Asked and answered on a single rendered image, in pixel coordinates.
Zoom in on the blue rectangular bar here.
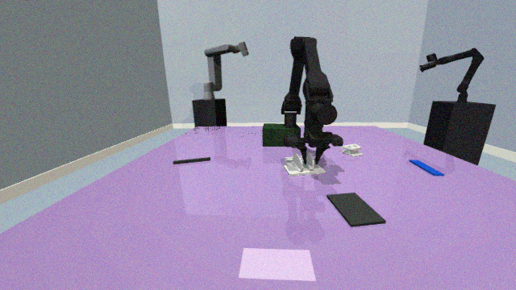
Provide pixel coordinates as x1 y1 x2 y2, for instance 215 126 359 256
410 159 444 176

